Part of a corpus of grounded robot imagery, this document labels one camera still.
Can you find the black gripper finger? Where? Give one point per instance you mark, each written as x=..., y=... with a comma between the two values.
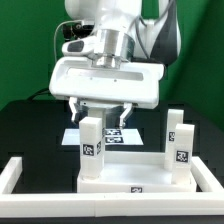
x=127, y=112
x=77, y=109

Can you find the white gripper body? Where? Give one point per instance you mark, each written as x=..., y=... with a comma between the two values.
x=136, y=83

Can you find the white desk top tray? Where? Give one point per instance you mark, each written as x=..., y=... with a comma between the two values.
x=133, y=172

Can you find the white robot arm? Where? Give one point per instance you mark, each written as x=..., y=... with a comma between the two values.
x=119, y=59

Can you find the fiducial marker sheet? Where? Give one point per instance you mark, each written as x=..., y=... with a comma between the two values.
x=71, y=137

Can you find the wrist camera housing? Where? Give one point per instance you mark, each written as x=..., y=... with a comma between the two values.
x=79, y=47

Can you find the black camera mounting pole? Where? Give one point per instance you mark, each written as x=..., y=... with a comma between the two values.
x=76, y=31

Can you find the white U-shaped obstacle frame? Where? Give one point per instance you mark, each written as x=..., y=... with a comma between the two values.
x=208, y=201

